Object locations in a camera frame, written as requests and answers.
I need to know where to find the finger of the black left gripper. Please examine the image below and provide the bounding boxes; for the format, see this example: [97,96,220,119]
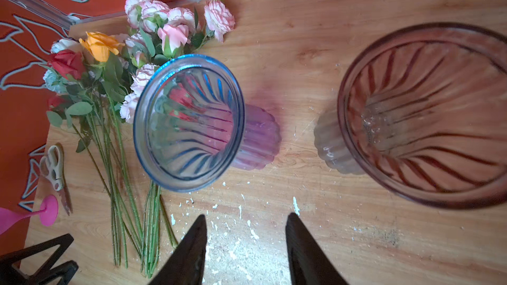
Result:
[1,261,79,285]
[1,234,74,269]

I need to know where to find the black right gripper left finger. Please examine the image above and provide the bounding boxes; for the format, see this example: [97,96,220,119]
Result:
[149,215,207,285]

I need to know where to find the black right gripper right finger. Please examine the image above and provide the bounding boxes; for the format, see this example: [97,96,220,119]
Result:
[285,212,348,284]

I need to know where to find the purple glass vase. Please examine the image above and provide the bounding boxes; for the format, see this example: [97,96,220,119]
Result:
[133,54,281,193]

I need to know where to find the orange yellow rose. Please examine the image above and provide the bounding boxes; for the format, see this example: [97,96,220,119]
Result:
[79,32,139,266]

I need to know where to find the brown glass vase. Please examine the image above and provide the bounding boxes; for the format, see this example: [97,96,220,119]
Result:
[314,22,506,209]

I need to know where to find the pink plastic goblet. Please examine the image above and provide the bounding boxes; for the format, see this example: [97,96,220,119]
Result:
[1,195,59,234]

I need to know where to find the dark red flower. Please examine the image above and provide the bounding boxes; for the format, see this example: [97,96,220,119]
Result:
[48,95,68,110]

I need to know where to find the large red rose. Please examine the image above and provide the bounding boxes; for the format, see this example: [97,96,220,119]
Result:
[44,46,125,265]

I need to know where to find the pink carnation spray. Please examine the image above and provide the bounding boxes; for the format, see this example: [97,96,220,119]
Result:
[120,0,236,278]

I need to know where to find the beige handled scissors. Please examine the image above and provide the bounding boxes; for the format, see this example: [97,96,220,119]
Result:
[40,143,73,216]

